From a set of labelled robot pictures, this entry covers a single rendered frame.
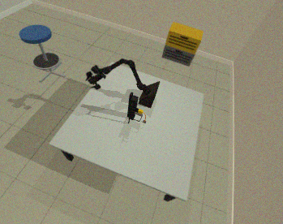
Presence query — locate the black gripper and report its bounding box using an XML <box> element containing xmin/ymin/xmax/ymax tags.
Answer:
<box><xmin>85</xmin><ymin>71</ymin><xmax>101</xmax><ymax>90</ymax></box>

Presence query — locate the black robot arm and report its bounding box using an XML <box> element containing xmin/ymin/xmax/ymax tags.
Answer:
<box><xmin>88</xmin><ymin>58</ymin><xmax>151</xmax><ymax>95</ymax></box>

